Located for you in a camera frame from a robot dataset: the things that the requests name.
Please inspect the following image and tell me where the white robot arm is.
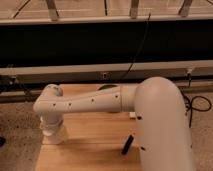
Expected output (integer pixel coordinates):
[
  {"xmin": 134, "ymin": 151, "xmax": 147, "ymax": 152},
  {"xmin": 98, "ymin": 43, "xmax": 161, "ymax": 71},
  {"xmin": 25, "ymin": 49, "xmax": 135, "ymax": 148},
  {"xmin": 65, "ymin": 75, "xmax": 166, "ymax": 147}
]
[{"xmin": 33, "ymin": 77, "xmax": 196, "ymax": 171}]

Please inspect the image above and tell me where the metal rail beam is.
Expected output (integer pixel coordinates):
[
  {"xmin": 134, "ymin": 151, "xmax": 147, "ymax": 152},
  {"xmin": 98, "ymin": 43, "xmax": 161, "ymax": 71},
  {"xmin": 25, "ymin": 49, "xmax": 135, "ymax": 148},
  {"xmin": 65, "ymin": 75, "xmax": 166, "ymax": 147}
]
[{"xmin": 0, "ymin": 60, "xmax": 213, "ymax": 84}]

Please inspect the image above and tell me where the green ceramic bowl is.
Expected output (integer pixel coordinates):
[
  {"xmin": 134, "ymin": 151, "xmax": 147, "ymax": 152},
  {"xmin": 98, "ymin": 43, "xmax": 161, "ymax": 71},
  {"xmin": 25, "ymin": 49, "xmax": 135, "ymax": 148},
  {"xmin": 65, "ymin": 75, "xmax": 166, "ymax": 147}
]
[{"xmin": 98, "ymin": 84, "xmax": 117, "ymax": 91}]

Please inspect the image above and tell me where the black hanging cable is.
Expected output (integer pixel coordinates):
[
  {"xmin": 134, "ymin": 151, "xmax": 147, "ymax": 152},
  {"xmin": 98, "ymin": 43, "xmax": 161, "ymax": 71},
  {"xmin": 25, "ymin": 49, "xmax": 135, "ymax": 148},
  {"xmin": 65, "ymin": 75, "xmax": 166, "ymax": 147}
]
[{"xmin": 116, "ymin": 12, "xmax": 152, "ymax": 83}]

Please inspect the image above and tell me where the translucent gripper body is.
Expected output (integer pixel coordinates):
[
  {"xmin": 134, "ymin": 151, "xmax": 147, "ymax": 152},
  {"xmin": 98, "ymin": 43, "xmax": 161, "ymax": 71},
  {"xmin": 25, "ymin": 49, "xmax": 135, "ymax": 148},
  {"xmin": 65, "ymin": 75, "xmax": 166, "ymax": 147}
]
[{"xmin": 40, "ymin": 123, "xmax": 65, "ymax": 136}]

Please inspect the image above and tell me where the black floor cable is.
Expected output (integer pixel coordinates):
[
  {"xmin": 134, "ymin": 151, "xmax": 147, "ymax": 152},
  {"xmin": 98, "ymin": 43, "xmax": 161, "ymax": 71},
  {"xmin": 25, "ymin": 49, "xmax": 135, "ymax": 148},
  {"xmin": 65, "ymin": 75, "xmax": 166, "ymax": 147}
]
[{"xmin": 181, "ymin": 89, "xmax": 212, "ymax": 129}]

